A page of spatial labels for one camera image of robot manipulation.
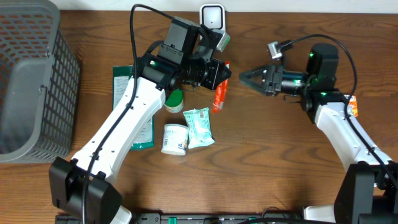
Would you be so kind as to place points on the green cap bottle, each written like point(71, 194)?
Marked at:
point(174, 103)

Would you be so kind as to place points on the red stick sachet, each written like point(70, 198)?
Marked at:
point(220, 97)

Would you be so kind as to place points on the white barcode scanner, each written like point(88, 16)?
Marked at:
point(213, 16)

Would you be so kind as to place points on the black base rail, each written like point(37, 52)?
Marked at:
point(155, 218)

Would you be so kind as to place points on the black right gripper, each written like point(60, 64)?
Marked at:
point(273, 75)

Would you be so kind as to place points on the white plastic cup container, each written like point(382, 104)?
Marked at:
point(175, 139)

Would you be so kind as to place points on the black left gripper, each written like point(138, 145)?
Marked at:
point(217, 75)

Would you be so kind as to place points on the orange tissue pack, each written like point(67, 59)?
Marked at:
point(354, 105)

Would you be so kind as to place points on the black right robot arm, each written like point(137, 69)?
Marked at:
point(368, 193)

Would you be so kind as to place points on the grey plastic basket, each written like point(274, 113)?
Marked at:
point(40, 79)

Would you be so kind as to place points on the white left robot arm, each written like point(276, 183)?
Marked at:
point(83, 186)

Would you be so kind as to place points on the teal wet wipes pack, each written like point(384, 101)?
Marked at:
point(199, 128)

